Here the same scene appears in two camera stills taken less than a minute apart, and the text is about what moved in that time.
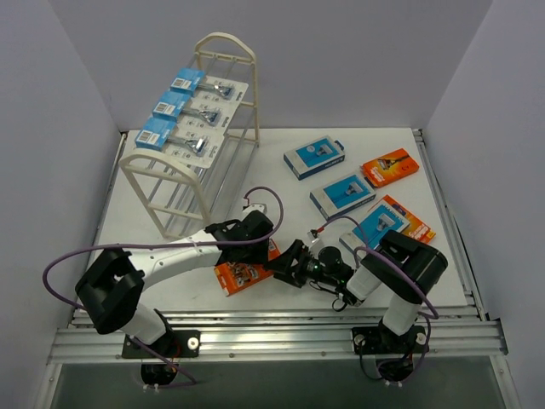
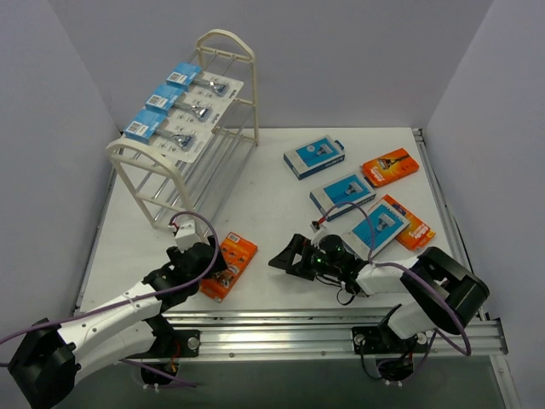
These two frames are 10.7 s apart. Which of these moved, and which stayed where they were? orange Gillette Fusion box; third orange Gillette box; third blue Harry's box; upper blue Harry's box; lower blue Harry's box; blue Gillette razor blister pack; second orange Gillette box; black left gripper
Moved: orange Gillette Fusion box; black left gripper; blue Gillette razor blister pack
Stayed: lower blue Harry's box; third blue Harry's box; upper blue Harry's box; second orange Gillette box; third orange Gillette box
